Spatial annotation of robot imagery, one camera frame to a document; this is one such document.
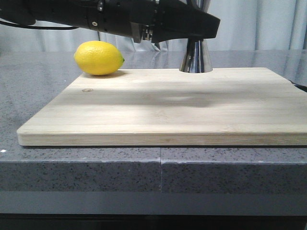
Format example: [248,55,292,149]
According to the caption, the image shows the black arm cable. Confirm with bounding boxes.
[0,19,80,31]

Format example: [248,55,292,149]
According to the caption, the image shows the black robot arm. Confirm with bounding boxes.
[0,0,220,43]

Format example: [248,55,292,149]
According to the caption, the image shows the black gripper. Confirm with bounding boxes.
[86,0,220,43]

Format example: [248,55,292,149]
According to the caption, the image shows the grey curtain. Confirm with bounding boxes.
[0,0,307,52]

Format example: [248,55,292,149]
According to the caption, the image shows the steel double jigger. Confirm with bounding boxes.
[179,15,213,73]

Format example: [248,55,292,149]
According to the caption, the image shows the yellow lemon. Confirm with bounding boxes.
[74,41,125,76]

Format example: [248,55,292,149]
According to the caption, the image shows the wooden cutting board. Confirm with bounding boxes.
[17,68,307,146]

